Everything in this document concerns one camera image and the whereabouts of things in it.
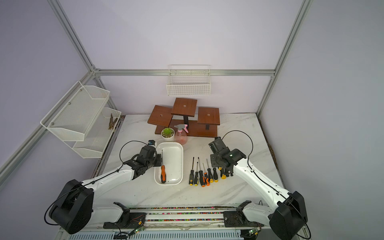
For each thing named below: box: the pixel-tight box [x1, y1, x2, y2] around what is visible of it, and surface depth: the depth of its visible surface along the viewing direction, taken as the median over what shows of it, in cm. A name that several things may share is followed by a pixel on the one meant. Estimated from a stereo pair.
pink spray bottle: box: [174, 124, 189, 146], surface depth 100 cm
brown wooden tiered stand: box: [147, 97, 220, 138], surface depth 101 cm
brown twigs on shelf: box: [108, 113, 119, 130], surface depth 100 cm
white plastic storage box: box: [154, 142, 184, 186], surface depth 90 cm
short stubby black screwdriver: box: [220, 169, 227, 180], surface depth 89 cm
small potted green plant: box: [161, 127, 175, 142], surface depth 100 cm
